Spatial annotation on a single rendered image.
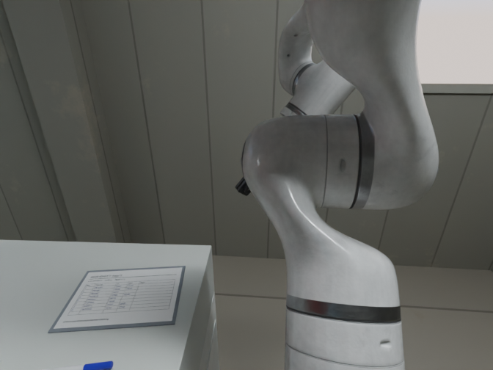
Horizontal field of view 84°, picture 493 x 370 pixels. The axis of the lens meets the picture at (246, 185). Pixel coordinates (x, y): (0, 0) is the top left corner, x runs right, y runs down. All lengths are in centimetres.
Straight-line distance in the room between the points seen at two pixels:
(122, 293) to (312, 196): 44
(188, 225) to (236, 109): 93
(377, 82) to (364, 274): 18
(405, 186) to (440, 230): 199
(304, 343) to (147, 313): 33
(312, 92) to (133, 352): 53
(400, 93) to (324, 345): 24
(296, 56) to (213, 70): 115
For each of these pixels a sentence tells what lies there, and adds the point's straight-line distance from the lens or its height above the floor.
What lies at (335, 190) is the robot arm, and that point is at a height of 125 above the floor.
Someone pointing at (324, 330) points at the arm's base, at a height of 115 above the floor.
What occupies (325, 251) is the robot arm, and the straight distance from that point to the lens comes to 29.
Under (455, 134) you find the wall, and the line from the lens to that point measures 205.
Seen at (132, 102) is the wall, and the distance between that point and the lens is 191.
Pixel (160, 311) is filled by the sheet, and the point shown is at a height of 97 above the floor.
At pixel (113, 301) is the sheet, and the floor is 97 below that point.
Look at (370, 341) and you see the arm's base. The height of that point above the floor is 115.
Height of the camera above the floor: 138
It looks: 24 degrees down
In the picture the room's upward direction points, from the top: straight up
